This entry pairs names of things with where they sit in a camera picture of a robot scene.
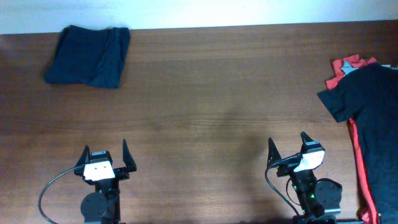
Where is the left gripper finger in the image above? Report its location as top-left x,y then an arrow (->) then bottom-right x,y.
74,145 -> 90,174
123,139 -> 137,172

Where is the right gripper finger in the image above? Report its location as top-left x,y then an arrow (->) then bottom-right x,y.
300,131 -> 315,146
267,138 -> 282,169

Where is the black t-shirt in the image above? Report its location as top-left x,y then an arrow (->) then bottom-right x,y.
318,63 -> 397,223

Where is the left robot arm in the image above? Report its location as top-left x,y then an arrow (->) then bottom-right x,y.
74,140 -> 137,224

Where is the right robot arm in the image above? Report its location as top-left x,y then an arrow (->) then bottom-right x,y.
264,131 -> 362,224

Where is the light blue garment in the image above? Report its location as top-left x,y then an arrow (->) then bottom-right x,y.
341,60 -> 357,76

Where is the red garment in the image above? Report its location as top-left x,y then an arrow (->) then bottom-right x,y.
326,54 -> 381,224

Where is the folded navy blue garment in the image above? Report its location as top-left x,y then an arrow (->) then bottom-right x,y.
44,25 -> 131,89

